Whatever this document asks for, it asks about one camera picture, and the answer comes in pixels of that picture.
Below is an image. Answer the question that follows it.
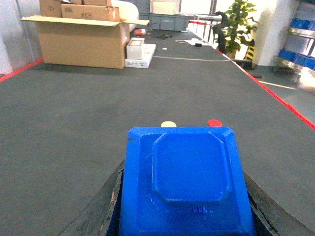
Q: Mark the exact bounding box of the grey plastic crate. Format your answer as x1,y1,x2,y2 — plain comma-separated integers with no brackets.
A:
139,13,193,31

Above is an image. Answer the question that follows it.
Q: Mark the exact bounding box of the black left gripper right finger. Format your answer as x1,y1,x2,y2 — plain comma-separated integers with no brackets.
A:
244,174,314,236

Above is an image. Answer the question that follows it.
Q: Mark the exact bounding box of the white flat box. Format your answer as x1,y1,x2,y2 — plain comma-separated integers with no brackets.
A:
125,37,156,69

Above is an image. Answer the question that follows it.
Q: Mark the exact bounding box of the yellow round button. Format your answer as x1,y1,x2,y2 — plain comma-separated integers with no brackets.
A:
160,120,177,128

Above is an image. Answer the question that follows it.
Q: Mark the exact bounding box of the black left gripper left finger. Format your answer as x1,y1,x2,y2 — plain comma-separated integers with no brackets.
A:
60,161,125,236

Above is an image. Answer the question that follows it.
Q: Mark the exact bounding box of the blue plastic part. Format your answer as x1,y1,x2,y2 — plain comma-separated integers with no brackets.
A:
119,127,256,236

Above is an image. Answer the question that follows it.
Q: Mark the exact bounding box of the green potted plant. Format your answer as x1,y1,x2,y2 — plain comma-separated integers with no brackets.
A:
223,0,258,56

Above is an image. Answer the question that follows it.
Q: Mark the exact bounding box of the large cardboard box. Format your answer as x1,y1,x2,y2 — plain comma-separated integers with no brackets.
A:
20,0,149,69

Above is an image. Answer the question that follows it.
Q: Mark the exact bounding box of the red round button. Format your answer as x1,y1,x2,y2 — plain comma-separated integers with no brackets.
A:
207,119,222,127

